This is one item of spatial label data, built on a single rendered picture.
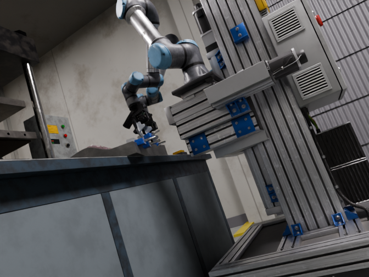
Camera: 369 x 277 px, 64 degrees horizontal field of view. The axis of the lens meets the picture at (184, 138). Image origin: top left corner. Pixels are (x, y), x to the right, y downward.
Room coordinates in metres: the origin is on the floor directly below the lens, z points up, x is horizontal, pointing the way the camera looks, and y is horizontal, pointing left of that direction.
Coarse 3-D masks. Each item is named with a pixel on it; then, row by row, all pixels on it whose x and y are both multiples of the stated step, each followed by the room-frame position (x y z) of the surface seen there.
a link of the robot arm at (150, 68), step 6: (150, 6) 1.45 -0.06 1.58; (150, 12) 1.46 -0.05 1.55; (156, 12) 1.49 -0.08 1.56; (150, 18) 1.48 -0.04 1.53; (156, 18) 1.50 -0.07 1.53; (156, 24) 1.51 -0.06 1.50; (150, 66) 1.60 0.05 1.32; (150, 72) 1.62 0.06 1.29; (156, 72) 1.63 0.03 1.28; (150, 78) 1.62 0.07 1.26; (156, 78) 1.64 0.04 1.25; (162, 78) 1.67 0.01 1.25; (150, 84) 1.63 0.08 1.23; (156, 84) 1.66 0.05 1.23; (162, 84) 1.68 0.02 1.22
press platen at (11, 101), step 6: (0, 102) 1.75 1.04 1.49; (6, 102) 1.79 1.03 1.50; (12, 102) 1.84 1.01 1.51; (18, 102) 1.88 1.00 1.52; (24, 102) 1.92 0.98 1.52; (0, 108) 1.82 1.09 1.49; (6, 108) 1.85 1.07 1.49; (12, 108) 1.88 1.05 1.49; (18, 108) 1.91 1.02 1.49; (0, 114) 1.91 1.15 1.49; (6, 114) 1.94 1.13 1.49; (12, 114) 1.97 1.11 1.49; (0, 120) 2.00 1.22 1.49
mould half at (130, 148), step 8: (128, 144) 1.25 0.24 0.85; (136, 144) 1.30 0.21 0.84; (80, 152) 1.27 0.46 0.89; (88, 152) 1.26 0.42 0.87; (96, 152) 1.26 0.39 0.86; (104, 152) 1.26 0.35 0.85; (112, 152) 1.26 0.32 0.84; (120, 152) 1.26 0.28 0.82; (128, 152) 1.25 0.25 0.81; (136, 152) 1.25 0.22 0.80; (144, 152) 1.41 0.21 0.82
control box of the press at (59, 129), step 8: (32, 120) 2.06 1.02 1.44; (48, 120) 2.12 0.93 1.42; (56, 120) 2.20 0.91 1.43; (64, 120) 2.28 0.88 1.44; (32, 128) 2.07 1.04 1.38; (48, 128) 2.11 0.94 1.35; (56, 128) 2.18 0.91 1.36; (64, 128) 2.26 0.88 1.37; (56, 136) 2.16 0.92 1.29; (64, 136) 2.23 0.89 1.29; (72, 136) 2.32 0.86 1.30; (32, 144) 2.08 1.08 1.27; (40, 144) 2.06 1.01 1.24; (56, 144) 2.14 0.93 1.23; (64, 144) 2.21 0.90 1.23; (72, 144) 2.30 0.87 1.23; (32, 152) 2.09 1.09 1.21; (40, 152) 2.07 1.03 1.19; (56, 152) 2.12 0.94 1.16; (64, 152) 2.19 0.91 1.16; (72, 152) 2.27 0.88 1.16
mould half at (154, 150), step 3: (150, 147) 1.62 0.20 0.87; (153, 147) 1.65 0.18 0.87; (156, 147) 1.69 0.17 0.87; (159, 147) 1.72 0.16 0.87; (162, 147) 1.75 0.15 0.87; (150, 150) 1.61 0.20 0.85; (153, 150) 1.64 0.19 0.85; (156, 150) 1.68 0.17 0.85; (159, 150) 1.71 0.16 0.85; (162, 150) 1.74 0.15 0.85; (165, 150) 1.78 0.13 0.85; (150, 153) 1.60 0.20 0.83; (153, 153) 1.63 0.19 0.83; (156, 153) 1.66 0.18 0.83; (159, 153) 1.70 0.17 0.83; (162, 153) 1.73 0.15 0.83; (165, 153) 1.77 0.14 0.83
